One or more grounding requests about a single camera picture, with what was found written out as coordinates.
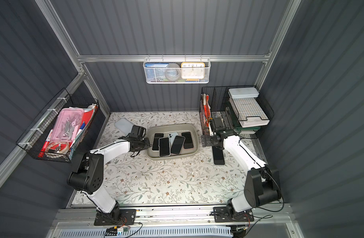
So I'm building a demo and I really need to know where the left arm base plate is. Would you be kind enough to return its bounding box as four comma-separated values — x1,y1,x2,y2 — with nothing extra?
94,209,136,226

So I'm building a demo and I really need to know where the white wire wall basket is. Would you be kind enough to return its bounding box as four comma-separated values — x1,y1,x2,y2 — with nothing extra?
143,57,211,84

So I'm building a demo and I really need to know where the blue white marker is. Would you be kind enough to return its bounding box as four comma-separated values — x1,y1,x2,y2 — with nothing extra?
74,121,85,140

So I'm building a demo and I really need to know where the grey tape roll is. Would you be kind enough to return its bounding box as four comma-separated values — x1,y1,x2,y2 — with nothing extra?
165,63,181,82

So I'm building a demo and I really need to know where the beige plastic storage tray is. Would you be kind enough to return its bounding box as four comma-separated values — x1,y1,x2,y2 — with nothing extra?
146,124,199,161

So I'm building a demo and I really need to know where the red tape dispenser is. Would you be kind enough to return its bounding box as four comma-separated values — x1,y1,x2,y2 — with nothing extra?
45,142,70,154

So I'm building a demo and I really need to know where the grey translucent tray lid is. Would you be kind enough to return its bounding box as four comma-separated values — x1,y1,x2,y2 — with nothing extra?
115,118,134,135

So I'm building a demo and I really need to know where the white grid notebook stack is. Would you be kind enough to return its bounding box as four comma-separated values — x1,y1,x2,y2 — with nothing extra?
229,98,270,128

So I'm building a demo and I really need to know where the black wire desk organizer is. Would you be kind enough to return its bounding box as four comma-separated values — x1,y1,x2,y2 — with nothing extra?
199,85,275,138

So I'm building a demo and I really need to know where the yellow white alarm clock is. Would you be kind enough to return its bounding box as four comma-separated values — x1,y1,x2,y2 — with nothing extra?
181,62,206,81

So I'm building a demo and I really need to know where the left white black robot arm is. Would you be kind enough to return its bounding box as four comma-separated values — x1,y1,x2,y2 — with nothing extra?
67,126,151,220

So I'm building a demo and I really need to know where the blue box in basket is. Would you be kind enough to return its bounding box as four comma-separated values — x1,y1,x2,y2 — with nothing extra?
144,62,169,83

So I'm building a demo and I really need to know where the red folder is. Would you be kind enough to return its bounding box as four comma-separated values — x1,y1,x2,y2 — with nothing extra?
80,104,98,129

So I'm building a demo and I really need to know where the light blue phone back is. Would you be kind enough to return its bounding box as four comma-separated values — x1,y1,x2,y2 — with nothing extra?
168,132,179,141

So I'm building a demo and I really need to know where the red marker pen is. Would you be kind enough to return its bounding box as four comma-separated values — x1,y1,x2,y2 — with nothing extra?
38,129,53,158

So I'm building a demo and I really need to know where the black phone cream case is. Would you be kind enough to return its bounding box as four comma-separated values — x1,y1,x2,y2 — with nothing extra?
152,133,164,151

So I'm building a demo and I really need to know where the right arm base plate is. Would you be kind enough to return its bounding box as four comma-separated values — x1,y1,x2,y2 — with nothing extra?
210,206,254,223

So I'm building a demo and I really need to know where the white flat box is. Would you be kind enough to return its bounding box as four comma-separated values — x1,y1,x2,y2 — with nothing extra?
228,87,259,99

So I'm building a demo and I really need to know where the pink plastic tool case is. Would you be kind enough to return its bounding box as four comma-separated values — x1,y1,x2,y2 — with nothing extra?
51,108,84,144

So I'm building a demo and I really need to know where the black phone pink case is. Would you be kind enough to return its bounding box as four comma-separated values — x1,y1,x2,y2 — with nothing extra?
159,137,171,157
182,132,194,150
171,135,185,155

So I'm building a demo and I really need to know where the white perforated front panel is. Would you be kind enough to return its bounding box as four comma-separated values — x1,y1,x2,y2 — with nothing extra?
54,226,233,238

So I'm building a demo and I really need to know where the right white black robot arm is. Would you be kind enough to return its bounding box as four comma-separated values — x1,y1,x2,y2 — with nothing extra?
209,118,283,213

